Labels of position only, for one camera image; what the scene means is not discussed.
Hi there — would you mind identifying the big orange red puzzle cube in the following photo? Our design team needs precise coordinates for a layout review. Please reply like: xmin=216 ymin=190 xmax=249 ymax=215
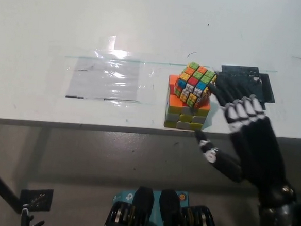
xmin=164 ymin=74 xmax=212 ymax=132

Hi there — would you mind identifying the black ribbed robot torso block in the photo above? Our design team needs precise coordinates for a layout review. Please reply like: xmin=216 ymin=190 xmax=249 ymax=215
xmin=157 ymin=188 xmax=223 ymax=226
xmin=103 ymin=184 xmax=156 ymax=226

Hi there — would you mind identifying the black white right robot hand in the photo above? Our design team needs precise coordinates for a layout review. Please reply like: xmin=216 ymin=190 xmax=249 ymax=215
xmin=189 ymin=68 xmax=301 ymax=209

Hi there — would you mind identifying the clear plastic film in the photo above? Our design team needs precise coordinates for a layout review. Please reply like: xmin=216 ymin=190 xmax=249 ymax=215
xmin=62 ymin=31 xmax=160 ymax=109

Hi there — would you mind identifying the black floor plate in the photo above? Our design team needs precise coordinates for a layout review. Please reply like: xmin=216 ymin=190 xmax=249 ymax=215
xmin=19 ymin=186 xmax=55 ymax=213

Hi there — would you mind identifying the black tape patch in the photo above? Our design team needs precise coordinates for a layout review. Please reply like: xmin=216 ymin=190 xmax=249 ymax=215
xmin=212 ymin=64 xmax=278 ymax=111

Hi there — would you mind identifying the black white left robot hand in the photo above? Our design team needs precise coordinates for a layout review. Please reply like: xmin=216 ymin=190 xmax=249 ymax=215
xmin=20 ymin=203 xmax=47 ymax=226

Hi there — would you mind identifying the small studded multicolour puzzle cube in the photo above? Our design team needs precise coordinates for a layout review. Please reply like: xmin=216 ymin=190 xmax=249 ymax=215
xmin=173 ymin=60 xmax=219 ymax=110

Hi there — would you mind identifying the clear plastic sheet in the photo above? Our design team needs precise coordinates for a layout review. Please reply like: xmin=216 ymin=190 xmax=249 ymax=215
xmin=65 ymin=54 xmax=144 ymax=104

